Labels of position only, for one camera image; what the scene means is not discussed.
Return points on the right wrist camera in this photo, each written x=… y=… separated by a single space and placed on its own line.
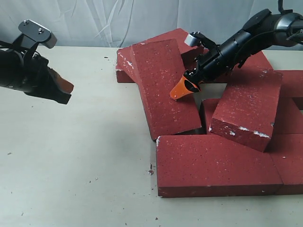
x=193 y=39

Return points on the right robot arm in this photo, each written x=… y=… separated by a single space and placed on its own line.
x=260 y=32

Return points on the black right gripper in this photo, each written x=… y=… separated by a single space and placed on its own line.
x=208 y=68

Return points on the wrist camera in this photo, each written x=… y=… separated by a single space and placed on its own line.
x=193 y=39
x=38 y=33

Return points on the red brick stacked top back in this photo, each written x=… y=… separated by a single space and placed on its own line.
x=188 y=53

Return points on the red brick middle row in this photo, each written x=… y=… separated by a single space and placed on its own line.
x=289 y=119

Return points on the red brick back left base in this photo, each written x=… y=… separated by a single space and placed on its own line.
x=124 y=62

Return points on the white backdrop cloth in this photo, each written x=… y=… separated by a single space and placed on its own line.
x=121 y=23

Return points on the red brick base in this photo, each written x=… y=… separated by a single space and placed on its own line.
x=124 y=62
x=256 y=60

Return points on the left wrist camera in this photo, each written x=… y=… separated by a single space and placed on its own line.
x=38 y=33

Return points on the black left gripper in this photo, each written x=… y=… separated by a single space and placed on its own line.
x=33 y=78

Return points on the red brick right second row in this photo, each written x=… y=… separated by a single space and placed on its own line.
x=292 y=83

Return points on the red brick back right base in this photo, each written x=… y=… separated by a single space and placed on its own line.
x=256 y=60

